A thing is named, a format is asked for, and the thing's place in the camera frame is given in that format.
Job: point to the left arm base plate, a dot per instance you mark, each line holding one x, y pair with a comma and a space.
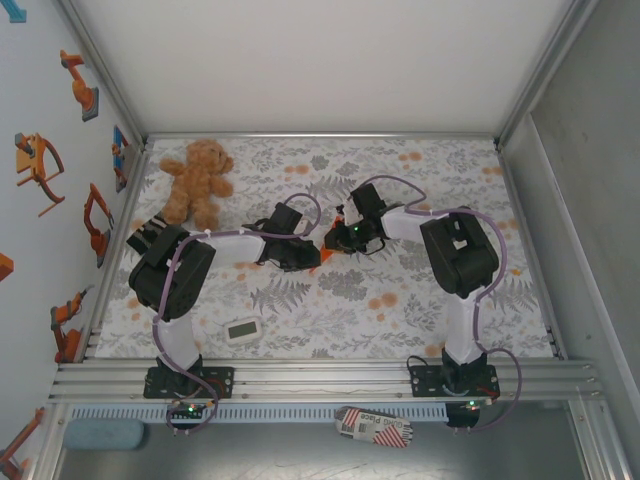
220, 382

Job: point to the floral table mat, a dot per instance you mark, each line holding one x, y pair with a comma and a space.
320, 310

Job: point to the blue-grey sponge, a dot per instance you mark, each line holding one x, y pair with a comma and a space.
102, 434

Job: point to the aluminium profile frame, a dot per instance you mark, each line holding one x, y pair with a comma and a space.
320, 385

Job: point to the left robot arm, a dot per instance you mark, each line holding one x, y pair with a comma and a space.
170, 275

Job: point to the teal wall sticker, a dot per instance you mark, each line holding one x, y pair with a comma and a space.
15, 10

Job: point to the blue orange wall sticker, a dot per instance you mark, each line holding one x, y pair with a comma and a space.
120, 155

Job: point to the red striped printed packet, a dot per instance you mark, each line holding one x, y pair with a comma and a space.
372, 427

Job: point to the orange block sticker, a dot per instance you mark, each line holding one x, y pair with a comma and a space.
5, 267

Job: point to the orange cloth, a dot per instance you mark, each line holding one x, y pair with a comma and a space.
326, 255

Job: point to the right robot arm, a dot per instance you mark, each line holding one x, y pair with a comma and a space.
460, 260

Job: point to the brown teddy bear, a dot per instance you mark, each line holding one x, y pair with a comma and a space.
197, 185

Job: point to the white digital timer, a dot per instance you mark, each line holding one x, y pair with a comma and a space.
242, 330

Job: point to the orange claw machine sticker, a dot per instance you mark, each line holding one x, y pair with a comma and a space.
32, 160

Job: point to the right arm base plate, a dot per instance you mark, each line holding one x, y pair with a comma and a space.
425, 382

